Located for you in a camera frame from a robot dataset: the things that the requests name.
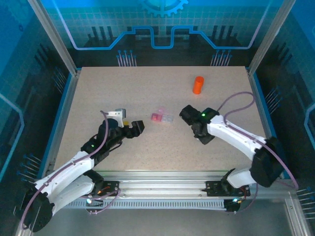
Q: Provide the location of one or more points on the orange pill bottle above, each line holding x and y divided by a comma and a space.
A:
197, 89

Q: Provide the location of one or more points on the pink clear pill organizer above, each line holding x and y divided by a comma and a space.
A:
162, 117

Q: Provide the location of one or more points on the orange bottle lid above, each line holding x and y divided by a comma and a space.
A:
199, 79

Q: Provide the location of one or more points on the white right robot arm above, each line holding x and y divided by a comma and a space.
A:
233, 137

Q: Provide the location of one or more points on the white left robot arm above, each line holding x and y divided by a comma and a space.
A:
71, 179

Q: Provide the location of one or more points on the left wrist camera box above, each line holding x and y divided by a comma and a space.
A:
115, 114

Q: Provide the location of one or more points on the aluminium left table side rail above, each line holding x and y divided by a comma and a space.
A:
68, 98

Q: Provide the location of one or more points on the aluminium table side rail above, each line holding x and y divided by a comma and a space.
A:
259, 98
68, 98

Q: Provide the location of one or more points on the aluminium right table side rail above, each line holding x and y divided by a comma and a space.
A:
259, 98

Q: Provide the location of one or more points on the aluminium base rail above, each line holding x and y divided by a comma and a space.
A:
160, 182

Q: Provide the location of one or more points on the grey metal base plate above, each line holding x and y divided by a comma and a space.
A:
157, 223

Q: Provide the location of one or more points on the aluminium right frame post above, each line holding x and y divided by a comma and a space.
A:
265, 37

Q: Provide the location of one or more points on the aluminium frame post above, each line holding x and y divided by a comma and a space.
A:
55, 37
265, 37

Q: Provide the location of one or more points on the aluminium left frame post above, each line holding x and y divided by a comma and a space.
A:
55, 37

